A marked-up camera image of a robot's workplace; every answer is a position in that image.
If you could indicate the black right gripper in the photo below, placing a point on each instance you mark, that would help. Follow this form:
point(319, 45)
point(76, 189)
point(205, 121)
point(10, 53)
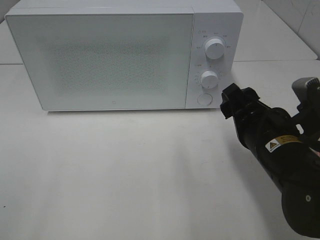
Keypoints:
point(255, 122)

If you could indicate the white round door button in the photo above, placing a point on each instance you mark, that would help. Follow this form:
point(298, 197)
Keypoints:
point(205, 99)

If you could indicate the white microwave door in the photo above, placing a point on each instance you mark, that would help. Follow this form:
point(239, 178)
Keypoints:
point(105, 62)

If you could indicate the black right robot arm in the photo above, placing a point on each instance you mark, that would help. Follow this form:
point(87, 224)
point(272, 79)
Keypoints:
point(286, 147)

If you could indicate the lower white round knob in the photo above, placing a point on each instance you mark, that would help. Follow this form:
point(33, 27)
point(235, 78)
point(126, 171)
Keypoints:
point(209, 79)

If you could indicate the white round knob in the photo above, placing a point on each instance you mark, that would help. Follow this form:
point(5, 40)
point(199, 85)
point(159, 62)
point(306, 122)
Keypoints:
point(209, 79)
point(214, 48)

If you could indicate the upper white round knob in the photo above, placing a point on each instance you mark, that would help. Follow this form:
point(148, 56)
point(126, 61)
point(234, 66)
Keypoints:
point(214, 48)

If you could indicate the white microwave oven body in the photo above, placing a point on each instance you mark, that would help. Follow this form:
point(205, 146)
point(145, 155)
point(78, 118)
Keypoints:
point(222, 18)

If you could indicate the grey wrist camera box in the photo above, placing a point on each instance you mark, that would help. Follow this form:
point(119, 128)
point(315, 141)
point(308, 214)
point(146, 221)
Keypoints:
point(303, 87)

